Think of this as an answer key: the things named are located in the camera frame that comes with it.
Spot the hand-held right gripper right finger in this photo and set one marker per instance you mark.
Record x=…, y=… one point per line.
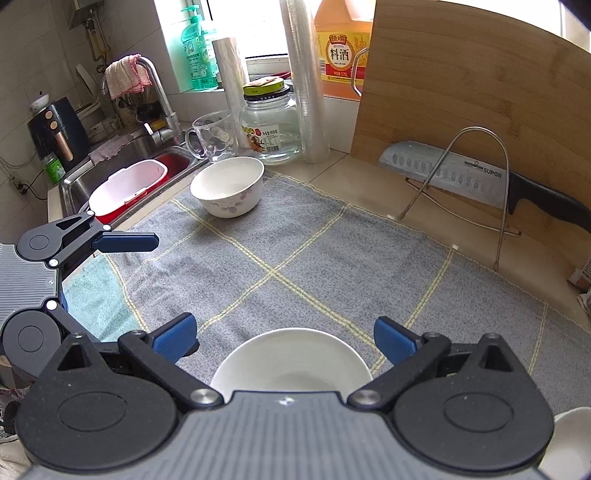
x=392, y=342

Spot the glass jar with dark lid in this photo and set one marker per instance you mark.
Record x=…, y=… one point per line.
x=272, y=129

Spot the pink and white rag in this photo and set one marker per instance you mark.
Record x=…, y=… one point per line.
x=124, y=76

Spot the steel sink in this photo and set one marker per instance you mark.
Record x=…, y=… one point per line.
x=134, y=152

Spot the steel faucet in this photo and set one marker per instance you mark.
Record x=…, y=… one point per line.
x=159, y=92

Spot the white plastic container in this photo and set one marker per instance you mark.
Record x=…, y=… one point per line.
x=582, y=274

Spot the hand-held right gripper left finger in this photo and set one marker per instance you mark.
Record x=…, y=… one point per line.
x=175, y=333

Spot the white bowl purple flower print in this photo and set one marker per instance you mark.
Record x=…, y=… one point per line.
x=226, y=184

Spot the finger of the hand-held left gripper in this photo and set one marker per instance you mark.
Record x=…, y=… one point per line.
x=129, y=242
x=69, y=321

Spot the grey dishcloth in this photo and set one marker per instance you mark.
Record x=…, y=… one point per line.
x=108, y=150

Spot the white bowl pink flower print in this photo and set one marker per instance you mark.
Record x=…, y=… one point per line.
x=572, y=438
x=291, y=360

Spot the clear plastic wrap roll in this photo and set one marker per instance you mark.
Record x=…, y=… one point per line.
x=228, y=83

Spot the green dish soap bottle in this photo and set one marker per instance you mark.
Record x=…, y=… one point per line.
x=198, y=60

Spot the black air fryer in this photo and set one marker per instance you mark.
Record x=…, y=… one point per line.
x=55, y=134

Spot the white plastic tub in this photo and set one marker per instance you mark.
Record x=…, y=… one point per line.
x=124, y=189

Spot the orange cooking wine bottle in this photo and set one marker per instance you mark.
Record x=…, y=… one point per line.
x=339, y=55

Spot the green can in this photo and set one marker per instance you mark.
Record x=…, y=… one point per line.
x=54, y=170

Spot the red plastic basin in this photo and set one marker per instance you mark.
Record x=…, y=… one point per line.
x=178, y=166

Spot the bamboo cutting board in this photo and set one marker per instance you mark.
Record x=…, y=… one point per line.
x=461, y=92

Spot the grey and teal checked towel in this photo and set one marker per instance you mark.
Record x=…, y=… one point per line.
x=323, y=258

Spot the clear glass mug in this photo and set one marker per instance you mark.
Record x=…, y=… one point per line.
x=214, y=138

